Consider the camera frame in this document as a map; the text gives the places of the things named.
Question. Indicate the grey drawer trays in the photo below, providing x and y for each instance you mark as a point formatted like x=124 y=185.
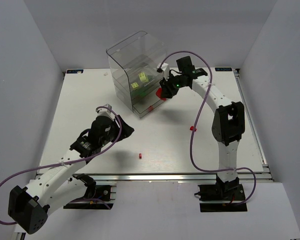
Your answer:
x=122 y=80

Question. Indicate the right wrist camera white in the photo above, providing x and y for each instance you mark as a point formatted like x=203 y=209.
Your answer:
x=163 y=70

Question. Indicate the red cone lego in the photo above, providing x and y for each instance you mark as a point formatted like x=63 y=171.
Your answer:
x=150 y=108
x=192 y=128

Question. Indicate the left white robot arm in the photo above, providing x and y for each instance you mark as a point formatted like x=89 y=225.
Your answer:
x=31 y=205

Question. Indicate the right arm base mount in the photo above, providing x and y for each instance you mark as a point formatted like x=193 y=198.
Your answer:
x=212 y=199

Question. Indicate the blue label sticker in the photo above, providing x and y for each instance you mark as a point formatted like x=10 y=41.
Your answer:
x=74 y=71
x=223 y=69

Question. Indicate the right blue label sticker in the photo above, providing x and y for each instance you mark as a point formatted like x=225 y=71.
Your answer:
x=223 y=69

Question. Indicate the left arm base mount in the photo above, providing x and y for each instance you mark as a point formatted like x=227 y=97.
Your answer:
x=96 y=196

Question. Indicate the red white green lego stack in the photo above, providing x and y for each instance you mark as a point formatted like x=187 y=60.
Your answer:
x=161 y=94

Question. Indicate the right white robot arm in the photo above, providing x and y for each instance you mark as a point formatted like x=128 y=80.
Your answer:
x=228 y=123

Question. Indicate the green lego brick square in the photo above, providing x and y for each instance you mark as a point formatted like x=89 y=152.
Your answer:
x=151 y=77

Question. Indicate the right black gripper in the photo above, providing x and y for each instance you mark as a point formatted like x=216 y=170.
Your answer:
x=166 y=88

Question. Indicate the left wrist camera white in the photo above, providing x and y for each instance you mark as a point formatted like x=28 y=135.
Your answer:
x=104 y=111

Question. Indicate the clear acrylic cover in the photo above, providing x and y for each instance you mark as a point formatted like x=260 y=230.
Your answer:
x=136 y=50

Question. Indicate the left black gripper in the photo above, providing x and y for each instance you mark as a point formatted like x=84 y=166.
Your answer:
x=120 y=127

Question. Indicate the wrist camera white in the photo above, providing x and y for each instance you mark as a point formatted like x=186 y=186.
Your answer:
x=104 y=111
x=163 y=70

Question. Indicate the left blue label sticker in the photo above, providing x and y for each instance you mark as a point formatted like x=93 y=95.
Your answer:
x=74 y=71

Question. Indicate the yellow lego brick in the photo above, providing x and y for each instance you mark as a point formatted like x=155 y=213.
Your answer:
x=143 y=77
x=134 y=85

